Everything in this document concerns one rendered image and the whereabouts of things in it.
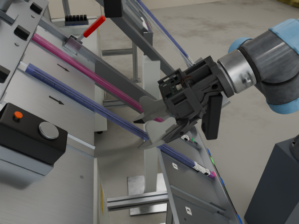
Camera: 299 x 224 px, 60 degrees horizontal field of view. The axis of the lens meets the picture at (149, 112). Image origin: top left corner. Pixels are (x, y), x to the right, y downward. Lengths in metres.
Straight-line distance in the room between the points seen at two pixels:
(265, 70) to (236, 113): 1.67
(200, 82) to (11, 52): 0.30
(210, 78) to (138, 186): 1.16
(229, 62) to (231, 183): 1.23
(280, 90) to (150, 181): 0.98
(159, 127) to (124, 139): 1.35
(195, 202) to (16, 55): 0.42
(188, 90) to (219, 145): 1.41
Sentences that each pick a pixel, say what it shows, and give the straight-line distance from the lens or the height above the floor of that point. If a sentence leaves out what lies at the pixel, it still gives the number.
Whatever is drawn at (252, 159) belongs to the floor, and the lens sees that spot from 1.82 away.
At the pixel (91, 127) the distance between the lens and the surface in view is 0.46.
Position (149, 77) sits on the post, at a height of 0.78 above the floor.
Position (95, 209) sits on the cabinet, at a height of 0.62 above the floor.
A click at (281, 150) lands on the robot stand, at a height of 0.55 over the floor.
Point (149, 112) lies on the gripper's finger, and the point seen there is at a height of 0.93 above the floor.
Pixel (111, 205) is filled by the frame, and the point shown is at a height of 0.32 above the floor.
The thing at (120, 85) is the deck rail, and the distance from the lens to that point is 0.69.
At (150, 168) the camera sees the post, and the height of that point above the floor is 0.25.
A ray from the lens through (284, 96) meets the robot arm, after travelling 0.57.
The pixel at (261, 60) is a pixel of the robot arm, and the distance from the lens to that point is 0.49.
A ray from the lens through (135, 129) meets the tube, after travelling 0.53.
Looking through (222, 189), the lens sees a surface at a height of 0.73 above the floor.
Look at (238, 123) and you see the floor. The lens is 2.06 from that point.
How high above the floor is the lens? 1.28
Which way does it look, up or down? 38 degrees down
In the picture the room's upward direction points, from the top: straight up
